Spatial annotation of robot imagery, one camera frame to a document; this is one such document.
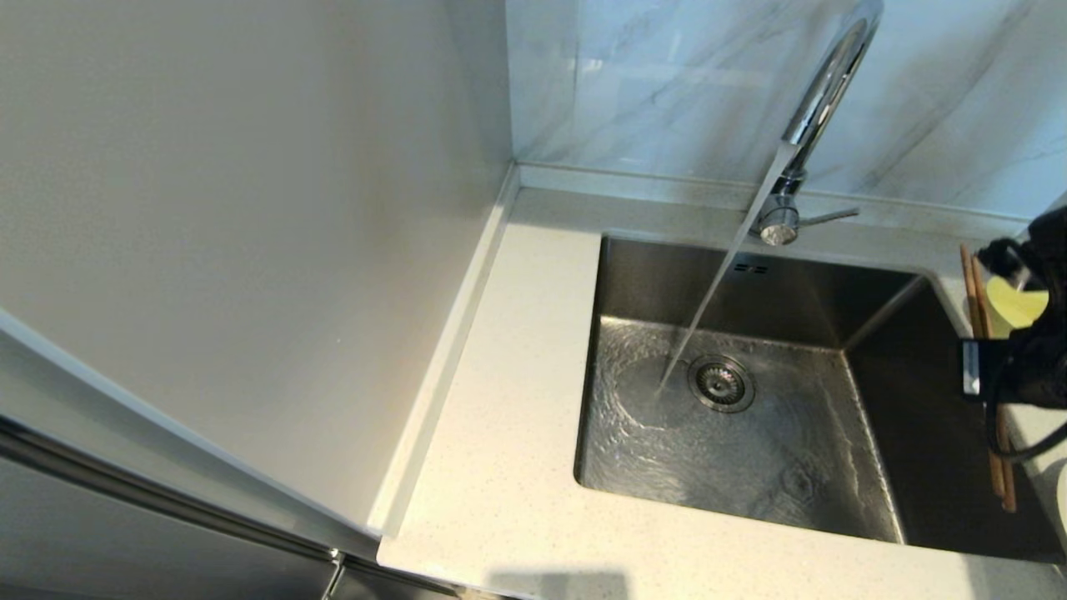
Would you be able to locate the yellow plastic bowl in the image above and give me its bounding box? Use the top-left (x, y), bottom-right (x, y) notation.
top-left (986, 277), bottom-right (1049, 331)

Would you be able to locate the chrome gooseneck kitchen faucet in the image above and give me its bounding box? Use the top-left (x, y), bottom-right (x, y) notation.
top-left (749, 0), bottom-right (884, 248)

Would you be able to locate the stainless steel sink basin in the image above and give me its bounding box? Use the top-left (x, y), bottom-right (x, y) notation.
top-left (574, 236), bottom-right (1064, 561)

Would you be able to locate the round metal drain strainer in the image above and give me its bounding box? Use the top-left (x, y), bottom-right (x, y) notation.
top-left (687, 356), bottom-right (755, 414)

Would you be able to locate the grey metal appliance door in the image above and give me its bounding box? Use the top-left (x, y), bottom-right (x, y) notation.
top-left (0, 307), bottom-right (468, 600)

